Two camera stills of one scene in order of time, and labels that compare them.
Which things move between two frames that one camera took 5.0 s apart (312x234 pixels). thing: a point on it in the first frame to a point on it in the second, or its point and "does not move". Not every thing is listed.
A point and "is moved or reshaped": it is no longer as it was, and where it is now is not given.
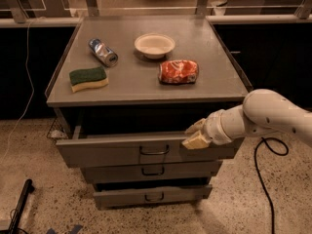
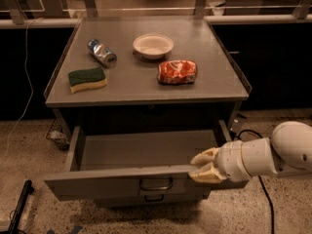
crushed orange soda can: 178,72 does not move
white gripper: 214,130 to 228,160
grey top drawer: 141,148 is moved or reshaped
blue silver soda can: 103,53 does not move
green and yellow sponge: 88,78 does not move
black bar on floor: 20,206 does not move
